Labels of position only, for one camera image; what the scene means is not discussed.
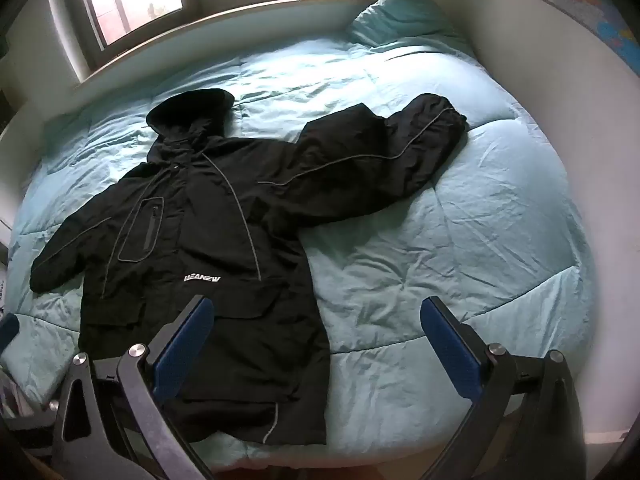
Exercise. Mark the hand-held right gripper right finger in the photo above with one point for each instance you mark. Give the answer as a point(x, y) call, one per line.
point(450, 352)

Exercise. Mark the black hooded jacket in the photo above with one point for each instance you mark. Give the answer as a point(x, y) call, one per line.
point(210, 240)

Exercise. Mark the teal pillow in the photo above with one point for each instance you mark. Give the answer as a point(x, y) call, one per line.
point(400, 15)

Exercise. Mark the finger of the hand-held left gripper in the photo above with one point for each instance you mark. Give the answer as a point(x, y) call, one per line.
point(7, 332)

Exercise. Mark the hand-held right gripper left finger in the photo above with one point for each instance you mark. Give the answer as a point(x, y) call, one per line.
point(182, 347)

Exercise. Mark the teal quilted comforter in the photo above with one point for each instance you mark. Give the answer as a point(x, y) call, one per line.
point(450, 240)

